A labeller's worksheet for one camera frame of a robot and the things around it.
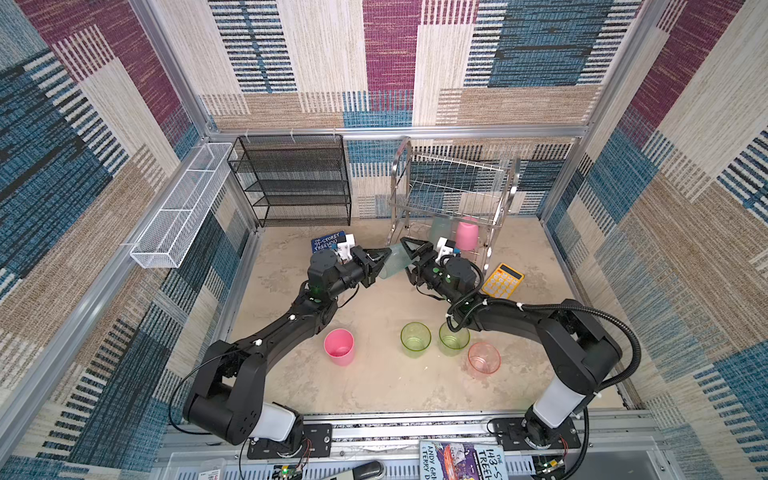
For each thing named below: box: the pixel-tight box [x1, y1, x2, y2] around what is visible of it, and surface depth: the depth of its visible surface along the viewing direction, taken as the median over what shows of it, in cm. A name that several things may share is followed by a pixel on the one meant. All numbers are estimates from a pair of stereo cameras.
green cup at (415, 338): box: [400, 321, 432, 359], surface depth 87 cm
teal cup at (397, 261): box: [379, 243, 412, 279], surface depth 79 cm
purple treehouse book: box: [419, 441, 509, 480], surface depth 70 cm
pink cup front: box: [324, 328, 355, 367], surface depth 83 cm
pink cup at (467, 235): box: [456, 216, 479, 251], surface depth 104 cm
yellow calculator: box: [481, 262, 526, 299], surface depth 104 cm
